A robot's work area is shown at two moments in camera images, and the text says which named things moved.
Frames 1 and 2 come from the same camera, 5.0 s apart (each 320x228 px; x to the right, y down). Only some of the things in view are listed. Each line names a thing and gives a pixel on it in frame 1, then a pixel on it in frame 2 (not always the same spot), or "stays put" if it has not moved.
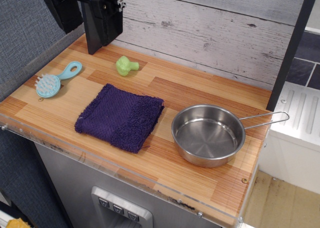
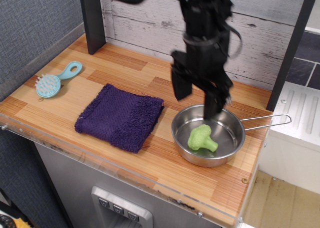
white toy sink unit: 291,152 stays put
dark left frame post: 93,21 stays put
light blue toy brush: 48,85 stays put
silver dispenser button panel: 109,210 stays put
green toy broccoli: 124,65 to 199,138
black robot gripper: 106,4 to 205,11
